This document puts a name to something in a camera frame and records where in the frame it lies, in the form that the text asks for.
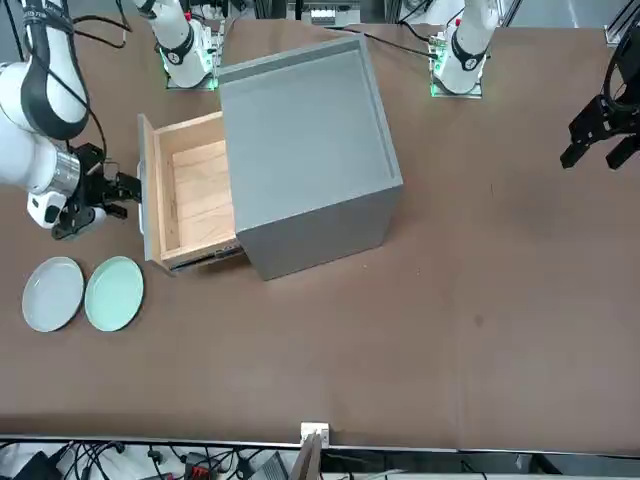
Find upright camera mount post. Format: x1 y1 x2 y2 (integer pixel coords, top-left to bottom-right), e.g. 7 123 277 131
288 432 325 480

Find gray cabinet box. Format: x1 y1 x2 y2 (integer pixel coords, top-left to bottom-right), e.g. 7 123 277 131
217 33 405 283

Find pale gray round plate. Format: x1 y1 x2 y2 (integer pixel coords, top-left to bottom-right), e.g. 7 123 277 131
21 256 85 334

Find black box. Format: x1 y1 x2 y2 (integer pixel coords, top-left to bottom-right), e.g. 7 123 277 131
12 449 64 480

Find green round plate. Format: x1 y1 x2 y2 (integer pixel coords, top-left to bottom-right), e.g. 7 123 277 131
83 255 146 334

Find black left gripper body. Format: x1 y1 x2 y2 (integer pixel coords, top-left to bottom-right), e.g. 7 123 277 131
568 93 640 144

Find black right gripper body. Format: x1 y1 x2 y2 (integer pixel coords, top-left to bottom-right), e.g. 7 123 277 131
73 142 122 210

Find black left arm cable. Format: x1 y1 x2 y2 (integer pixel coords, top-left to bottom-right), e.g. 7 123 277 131
602 37 634 104

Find aluminium frame rail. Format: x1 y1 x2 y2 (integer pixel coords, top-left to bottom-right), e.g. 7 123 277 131
603 0 640 47

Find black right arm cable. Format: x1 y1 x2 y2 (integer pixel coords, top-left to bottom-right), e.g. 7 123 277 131
22 0 132 169

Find red black power strip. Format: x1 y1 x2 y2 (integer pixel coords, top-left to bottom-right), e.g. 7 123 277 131
183 452 222 480

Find gray wooden drawer white handle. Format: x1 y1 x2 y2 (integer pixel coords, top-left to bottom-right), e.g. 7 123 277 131
135 110 243 274

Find silver post bracket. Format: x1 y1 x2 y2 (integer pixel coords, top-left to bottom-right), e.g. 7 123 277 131
300 422 331 447

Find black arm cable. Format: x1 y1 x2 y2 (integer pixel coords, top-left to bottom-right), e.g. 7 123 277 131
602 37 634 104
22 0 132 169

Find black cable on table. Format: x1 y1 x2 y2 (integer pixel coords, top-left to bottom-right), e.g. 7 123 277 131
357 30 435 55

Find gray power adapter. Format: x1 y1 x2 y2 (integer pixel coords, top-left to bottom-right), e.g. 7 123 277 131
256 451 290 480

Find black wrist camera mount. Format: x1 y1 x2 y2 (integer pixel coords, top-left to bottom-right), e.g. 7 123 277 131
51 198 109 240

